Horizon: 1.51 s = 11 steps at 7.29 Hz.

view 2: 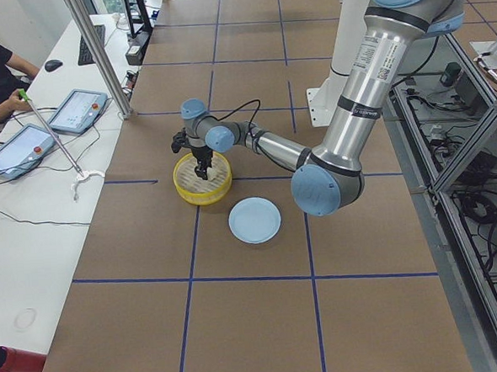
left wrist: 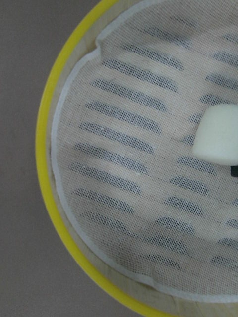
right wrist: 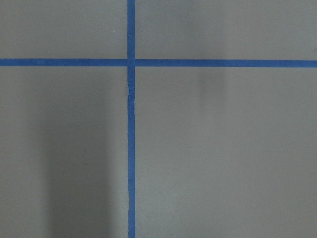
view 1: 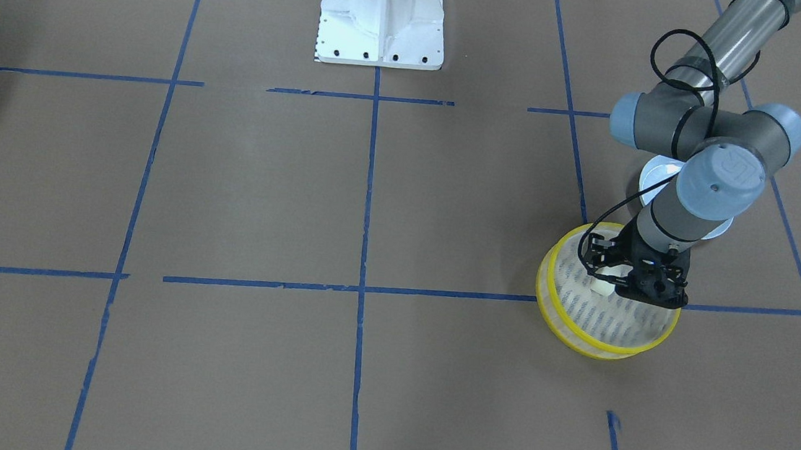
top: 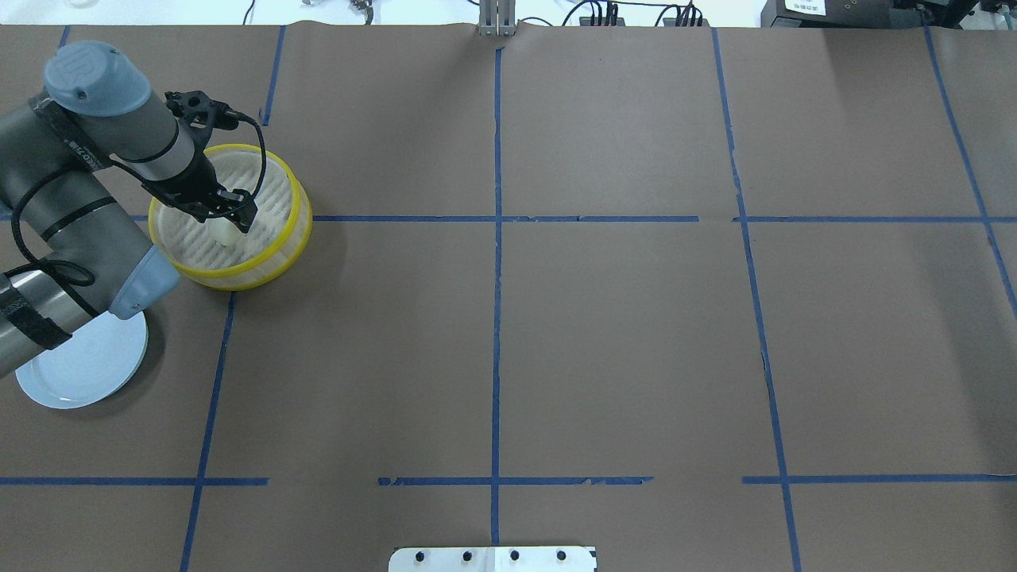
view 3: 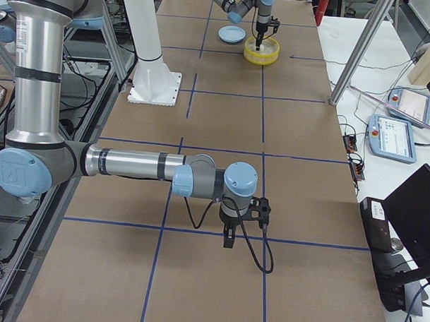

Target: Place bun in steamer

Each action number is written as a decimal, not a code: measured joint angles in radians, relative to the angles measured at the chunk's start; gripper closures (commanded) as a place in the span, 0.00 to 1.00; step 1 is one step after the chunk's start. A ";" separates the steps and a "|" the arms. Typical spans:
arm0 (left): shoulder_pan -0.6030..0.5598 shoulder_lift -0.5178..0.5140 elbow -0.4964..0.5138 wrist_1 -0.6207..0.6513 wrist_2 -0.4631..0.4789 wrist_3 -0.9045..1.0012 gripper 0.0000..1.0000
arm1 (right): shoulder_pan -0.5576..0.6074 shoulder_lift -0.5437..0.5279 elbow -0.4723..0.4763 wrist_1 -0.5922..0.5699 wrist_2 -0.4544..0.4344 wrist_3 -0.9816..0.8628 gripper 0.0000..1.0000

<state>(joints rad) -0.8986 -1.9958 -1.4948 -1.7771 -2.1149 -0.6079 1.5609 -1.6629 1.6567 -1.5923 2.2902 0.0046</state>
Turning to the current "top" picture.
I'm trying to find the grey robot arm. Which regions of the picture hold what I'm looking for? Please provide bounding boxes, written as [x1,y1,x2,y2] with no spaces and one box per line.
[1,41,259,374]

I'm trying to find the yellow rimmed bamboo steamer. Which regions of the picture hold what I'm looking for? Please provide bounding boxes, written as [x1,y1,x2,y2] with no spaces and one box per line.
[148,144,313,291]

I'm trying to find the black device with label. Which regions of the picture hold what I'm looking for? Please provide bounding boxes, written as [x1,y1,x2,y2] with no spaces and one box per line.
[760,1,978,28]

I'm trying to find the black cable plugs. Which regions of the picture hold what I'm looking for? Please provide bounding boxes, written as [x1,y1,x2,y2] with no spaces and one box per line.
[560,1,710,28]

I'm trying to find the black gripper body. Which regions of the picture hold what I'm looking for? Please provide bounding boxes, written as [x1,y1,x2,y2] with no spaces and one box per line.
[142,151,224,211]

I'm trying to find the metal bracket with bolts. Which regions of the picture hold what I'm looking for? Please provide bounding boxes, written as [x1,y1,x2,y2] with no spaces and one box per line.
[388,546,598,571]

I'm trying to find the light blue plate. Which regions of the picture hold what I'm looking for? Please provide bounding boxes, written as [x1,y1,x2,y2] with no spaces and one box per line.
[14,312,149,410]

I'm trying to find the white steamed bun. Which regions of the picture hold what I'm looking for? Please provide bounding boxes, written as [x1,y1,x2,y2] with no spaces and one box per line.
[206,218,242,246]

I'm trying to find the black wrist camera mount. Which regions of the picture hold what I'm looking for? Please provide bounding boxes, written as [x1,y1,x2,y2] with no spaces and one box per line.
[164,91,240,130]

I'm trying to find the grey metal post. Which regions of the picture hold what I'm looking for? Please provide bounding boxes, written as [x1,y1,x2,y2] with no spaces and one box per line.
[475,0,518,37]

